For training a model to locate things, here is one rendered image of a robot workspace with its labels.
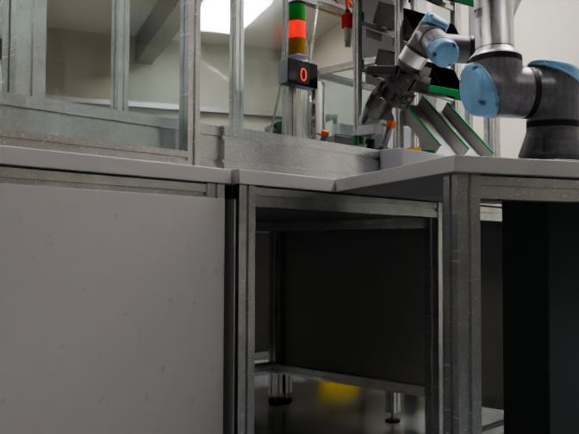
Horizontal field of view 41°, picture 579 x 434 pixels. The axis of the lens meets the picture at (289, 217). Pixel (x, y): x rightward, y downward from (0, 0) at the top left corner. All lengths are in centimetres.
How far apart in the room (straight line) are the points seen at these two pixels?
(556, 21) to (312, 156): 409
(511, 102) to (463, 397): 68
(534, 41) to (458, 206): 461
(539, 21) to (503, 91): 417
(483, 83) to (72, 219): 90
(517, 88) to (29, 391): 114
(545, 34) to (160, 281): 467
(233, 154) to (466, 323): 62
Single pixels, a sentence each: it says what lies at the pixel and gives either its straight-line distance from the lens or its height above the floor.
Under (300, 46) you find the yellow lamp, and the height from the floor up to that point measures 128.
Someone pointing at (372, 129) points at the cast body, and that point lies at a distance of 225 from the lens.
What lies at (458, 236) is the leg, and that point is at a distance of 133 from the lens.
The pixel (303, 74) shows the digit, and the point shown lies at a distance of 223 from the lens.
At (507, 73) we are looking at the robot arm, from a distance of 174.
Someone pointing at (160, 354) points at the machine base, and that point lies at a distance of 145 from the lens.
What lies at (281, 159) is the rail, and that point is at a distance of 173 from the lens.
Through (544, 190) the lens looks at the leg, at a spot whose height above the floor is 81.
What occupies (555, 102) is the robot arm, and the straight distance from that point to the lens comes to 178.
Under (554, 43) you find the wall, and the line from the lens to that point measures 572.
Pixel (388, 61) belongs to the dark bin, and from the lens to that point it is 258.
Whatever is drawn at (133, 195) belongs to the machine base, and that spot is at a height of 80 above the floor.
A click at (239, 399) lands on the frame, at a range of 157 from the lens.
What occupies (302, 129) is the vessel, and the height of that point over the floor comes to 120.
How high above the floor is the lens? 70
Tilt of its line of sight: 3 degrees up
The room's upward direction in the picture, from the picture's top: straight up
